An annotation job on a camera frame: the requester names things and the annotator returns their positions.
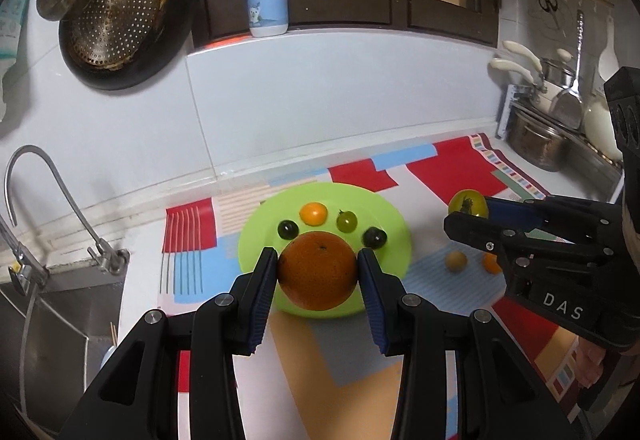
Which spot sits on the teal tissue pack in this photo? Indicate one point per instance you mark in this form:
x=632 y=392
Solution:
x=12 y=20

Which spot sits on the steel dish rack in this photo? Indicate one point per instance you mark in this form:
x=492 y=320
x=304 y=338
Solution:
x=590 y=170

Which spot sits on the green tomato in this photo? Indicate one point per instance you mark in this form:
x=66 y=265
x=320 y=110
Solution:
x=346 y=221

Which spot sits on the black scissors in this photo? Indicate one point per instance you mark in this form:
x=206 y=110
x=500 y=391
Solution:
x=550 y=2

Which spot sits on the small yellow-brown fruit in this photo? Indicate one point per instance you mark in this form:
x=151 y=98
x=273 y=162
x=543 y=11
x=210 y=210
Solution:
x=456 y=261

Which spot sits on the steel pot with lid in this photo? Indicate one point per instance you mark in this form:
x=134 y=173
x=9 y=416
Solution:
x=557 y=70

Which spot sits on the perforated brass strainer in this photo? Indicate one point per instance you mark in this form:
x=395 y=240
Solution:
x=120 y=15

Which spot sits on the colourful patterned mat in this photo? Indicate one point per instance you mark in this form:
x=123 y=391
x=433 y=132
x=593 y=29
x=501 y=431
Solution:
x=450 y=170

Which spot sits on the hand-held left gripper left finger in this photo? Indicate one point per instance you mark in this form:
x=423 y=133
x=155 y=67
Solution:
x=262 y=300

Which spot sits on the steel spatula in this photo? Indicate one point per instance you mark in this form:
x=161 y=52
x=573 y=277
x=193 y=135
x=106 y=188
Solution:
x=567 y=110

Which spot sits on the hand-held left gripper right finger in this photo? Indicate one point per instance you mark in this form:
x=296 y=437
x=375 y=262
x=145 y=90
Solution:
x=372 y=300

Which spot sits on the dark plum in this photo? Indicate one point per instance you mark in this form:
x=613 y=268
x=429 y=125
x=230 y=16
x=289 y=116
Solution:
x=287 y=229
x=375 y=237

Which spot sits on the white rice paddle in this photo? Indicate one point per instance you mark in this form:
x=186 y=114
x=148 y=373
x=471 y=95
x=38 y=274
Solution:
x=607 y=62

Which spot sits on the white ceramic pitcher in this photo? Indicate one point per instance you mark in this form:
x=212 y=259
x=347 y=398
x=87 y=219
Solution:
x=597 y=125

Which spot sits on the large steel pot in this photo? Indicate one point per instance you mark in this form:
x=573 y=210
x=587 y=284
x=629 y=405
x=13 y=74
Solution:
x=535 y=145

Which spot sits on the chrome kitchen faucet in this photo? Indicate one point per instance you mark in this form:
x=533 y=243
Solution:
x=22 y=270

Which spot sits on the stainless steel sink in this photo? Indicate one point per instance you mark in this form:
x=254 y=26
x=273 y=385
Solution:
x=65 y=335

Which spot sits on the yellow-green tomato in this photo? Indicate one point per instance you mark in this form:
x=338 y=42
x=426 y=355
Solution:
x=467 y=204

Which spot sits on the wooden chopstick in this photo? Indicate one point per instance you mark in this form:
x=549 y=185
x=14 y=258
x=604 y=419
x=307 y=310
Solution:
x=114 y=335

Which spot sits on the small orange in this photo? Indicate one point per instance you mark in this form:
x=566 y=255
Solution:
x=491 y=263

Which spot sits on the green plate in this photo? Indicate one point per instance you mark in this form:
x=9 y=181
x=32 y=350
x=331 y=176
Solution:
x=390 y=230

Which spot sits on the person's right hand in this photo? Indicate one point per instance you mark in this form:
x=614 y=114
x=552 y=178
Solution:
x=590 y=365

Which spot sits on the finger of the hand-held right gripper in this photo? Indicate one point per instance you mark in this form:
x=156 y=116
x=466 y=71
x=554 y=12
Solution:
x=515 y=212
x=475 y=235

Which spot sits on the white bowl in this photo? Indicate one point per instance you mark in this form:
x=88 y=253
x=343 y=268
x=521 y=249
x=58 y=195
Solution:
x=107 y=357

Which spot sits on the thin gooseneck faucet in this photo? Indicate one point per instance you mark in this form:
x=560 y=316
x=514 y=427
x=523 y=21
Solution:
x=112 y=260

